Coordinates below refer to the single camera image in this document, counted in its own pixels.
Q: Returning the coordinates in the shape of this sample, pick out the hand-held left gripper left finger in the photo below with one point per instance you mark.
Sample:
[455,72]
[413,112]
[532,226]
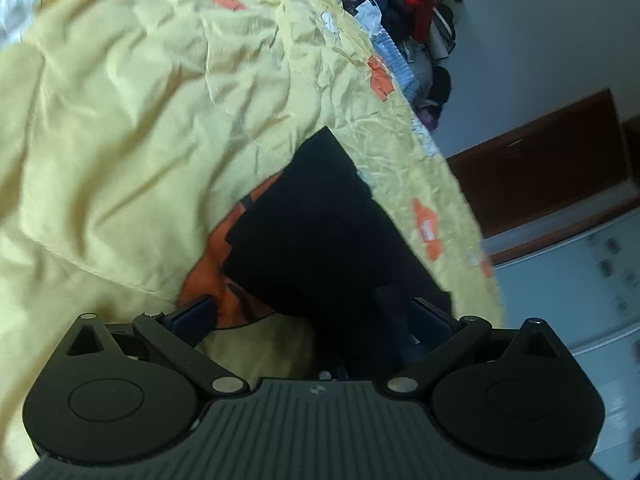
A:
[192,317]

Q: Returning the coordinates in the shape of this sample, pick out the black bag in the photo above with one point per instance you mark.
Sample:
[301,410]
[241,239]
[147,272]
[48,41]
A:
[441,85]

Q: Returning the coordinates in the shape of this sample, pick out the black pants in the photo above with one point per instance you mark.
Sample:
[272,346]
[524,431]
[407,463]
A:
[320,240]

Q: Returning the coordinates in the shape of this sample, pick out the yellow printed quilt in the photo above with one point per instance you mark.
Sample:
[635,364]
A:
[125,135]

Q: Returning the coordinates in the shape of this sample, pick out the brown wooden door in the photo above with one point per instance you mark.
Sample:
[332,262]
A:
[540,170]

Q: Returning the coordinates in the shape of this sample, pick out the black and white patterned cloth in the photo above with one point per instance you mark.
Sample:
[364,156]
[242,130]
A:
[357,7]

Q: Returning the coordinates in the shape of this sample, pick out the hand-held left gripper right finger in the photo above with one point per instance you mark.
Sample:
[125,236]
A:
[430,320]

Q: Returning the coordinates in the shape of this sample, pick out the pile of assorted clothes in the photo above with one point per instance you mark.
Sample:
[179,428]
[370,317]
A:
[400,60]

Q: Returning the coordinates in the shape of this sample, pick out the white wardrobe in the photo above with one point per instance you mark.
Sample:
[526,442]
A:
[575,300]

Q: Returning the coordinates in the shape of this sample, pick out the purple cloth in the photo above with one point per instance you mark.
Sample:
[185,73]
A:
[430,117]

